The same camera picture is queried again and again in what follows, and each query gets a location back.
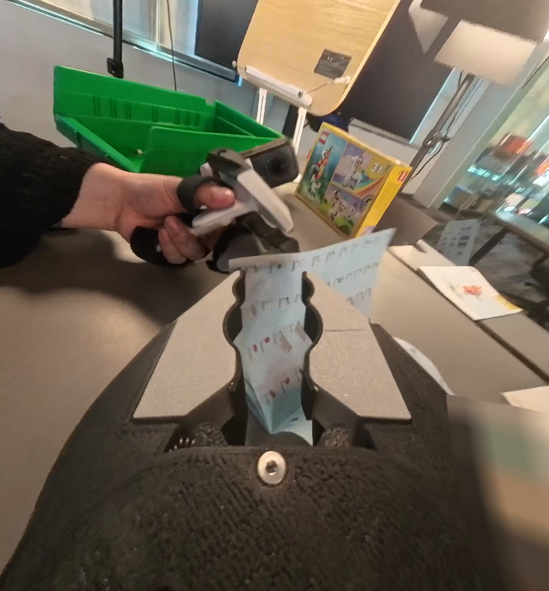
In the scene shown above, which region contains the light wooden tilted table top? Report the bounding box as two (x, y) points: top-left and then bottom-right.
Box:
(236, 0), (402, 117)

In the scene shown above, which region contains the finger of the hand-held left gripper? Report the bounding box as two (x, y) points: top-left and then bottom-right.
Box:
(243, 216), (300, 255)
(207, 231), (244, 274)

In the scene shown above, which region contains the yellow toy brick box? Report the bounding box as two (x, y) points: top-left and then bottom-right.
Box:
(295, 122), (414, 238)

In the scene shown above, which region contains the light blue instruction booklet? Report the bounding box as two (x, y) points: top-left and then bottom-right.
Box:
(228, 227), (397, 446)

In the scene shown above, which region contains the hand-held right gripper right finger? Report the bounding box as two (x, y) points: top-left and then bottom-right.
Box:
(301, 271), (413, 435)

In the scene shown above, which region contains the black tripod pole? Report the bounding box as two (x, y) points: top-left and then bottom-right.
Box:
(106, 0), (125, 80)

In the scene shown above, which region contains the person's left hand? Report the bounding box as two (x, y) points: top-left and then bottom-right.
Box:
(62, 162), (236, 265)

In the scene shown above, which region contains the green plastic bin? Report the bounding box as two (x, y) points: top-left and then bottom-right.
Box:
(53, 65), (285, 176)

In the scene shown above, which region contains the white paper sheet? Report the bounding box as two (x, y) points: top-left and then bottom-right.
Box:
(501, 382), (549, 416)

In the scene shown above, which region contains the white instruction booklet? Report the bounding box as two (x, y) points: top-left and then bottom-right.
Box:
(418, 265), (523, 321)

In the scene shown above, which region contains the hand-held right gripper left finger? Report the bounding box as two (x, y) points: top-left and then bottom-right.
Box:
(132, 271), (249, 432)

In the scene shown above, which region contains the white box lamp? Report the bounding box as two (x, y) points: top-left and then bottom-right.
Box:
(434, 18), (549, 87)

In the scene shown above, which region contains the white printed sheet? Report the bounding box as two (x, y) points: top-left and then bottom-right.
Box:
(440, 218), (481, 267)

